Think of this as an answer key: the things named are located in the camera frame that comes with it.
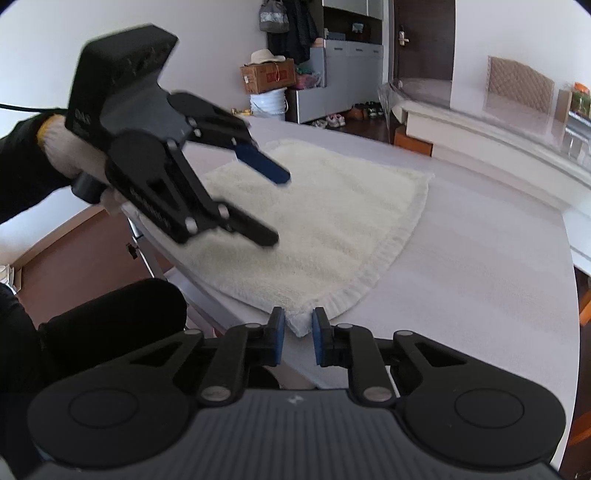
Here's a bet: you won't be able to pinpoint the dark hanging coat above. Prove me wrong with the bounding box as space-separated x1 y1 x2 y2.
268 0 319 65

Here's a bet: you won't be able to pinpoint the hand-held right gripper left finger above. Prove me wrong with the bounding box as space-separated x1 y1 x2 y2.
124 307 286 408

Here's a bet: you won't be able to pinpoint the dark brown door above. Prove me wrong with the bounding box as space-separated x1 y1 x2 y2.
392 0 455 81

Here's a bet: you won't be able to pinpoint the beige quilted chair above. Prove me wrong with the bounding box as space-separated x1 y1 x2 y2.
485 55 556 116

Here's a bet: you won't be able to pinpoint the grey metal table frame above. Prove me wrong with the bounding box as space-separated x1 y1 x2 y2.
124 205 273 337

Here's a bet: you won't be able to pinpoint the person's leg in black trousers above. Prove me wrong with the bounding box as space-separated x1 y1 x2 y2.
37 278 188 402

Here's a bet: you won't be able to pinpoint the person's left forearm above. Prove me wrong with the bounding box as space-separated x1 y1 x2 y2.
0 108 75 227

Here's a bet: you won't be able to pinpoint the white plastic container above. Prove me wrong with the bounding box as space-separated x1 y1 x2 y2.
0 263 24 294

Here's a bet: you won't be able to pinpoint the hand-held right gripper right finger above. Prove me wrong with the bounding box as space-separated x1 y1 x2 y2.
311 307 467 408

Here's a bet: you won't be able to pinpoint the pink plastic bags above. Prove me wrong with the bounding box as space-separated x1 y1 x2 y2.
295 65 322 89

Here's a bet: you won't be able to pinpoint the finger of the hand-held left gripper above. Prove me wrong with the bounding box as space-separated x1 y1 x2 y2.
166 91 293 186
124 138 280 250

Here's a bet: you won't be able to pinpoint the cream fluffy towel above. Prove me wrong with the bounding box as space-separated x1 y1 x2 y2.
182 138 435 337

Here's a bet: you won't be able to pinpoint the person's torso in black clothing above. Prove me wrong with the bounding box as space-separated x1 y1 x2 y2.
0 281 47 480

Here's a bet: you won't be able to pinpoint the white glass-topped dining table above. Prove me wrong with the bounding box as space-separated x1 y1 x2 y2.
378 76 591 282

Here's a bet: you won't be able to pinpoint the grey hanging bag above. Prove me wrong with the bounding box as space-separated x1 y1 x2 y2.
259 0 289 32

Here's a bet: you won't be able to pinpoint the person's left hand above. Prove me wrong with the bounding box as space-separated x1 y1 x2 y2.
37 113 137 219

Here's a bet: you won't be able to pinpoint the jar with orange lid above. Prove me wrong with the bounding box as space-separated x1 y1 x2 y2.
570 82 591 114

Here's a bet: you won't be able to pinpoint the white straw hat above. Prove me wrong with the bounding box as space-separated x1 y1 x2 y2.
250 48 287 65

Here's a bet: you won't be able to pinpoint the white plastic bucket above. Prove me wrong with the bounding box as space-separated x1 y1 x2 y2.
249 88 288 121

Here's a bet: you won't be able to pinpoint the brown cardboard box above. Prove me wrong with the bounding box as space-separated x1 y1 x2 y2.
240 58 296 95

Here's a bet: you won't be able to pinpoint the black cable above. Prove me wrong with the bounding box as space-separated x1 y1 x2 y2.
0 102 70 114

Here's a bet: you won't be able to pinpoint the grey shoe cabinet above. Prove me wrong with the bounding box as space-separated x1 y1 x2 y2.
286 0 385 124

